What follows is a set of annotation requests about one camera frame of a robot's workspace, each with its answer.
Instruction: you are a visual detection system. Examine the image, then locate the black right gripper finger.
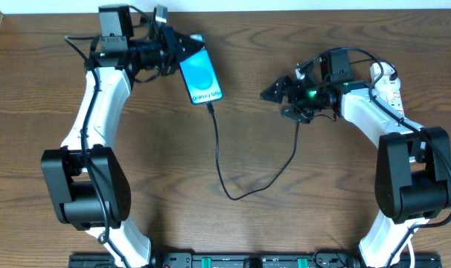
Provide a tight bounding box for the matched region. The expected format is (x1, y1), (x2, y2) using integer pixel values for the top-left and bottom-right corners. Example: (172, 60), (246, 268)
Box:
(260, 76), (293, 103)
(281, 106), (311, 124)

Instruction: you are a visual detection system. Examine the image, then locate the blue Galaxy smartphone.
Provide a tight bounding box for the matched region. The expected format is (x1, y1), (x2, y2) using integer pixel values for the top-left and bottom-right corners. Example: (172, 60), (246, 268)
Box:
(179, 46), (223, 105)

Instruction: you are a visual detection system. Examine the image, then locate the black charger cable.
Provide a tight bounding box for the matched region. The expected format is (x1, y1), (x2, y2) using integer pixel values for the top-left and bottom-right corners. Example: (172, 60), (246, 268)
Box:
(205, 59), (399, 202)

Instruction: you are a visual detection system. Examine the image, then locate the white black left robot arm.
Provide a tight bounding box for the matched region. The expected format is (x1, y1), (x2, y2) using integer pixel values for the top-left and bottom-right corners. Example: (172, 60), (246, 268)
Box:
(41, 4), (204, 267)

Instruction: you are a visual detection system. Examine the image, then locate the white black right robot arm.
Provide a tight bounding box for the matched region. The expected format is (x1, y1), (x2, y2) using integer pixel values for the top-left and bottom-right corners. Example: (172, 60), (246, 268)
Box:
(260, 47), (451, 267)

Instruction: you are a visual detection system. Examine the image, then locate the white charger plug adapter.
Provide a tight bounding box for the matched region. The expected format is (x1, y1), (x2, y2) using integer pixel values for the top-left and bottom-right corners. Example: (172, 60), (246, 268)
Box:
(370, 61), (401, 93)

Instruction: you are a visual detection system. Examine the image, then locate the white power strip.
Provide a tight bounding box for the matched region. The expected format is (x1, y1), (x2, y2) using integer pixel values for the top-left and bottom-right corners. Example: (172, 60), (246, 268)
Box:
(371, 88), (405, 123)

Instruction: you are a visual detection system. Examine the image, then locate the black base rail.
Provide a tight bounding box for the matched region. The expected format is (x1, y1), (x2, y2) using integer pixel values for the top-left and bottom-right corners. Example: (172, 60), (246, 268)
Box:
(67, 251), (443, 268)

